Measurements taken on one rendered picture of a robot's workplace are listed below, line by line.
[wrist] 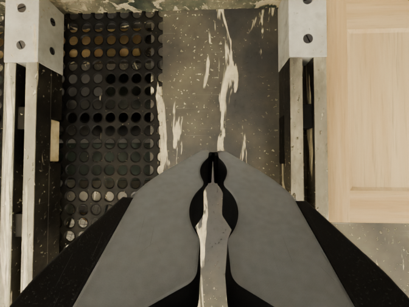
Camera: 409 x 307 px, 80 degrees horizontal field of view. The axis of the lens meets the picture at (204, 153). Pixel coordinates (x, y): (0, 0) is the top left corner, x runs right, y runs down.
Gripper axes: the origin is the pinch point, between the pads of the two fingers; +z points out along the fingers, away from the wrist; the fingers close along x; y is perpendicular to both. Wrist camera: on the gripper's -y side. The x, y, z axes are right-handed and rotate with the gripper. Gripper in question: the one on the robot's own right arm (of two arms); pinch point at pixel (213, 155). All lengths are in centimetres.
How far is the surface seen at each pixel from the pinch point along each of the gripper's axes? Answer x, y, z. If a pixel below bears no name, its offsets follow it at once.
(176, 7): -7.1, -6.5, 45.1
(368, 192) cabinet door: 28.2, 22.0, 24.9
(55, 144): -30.0, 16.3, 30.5
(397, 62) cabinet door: 34, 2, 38
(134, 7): -15.3, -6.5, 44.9
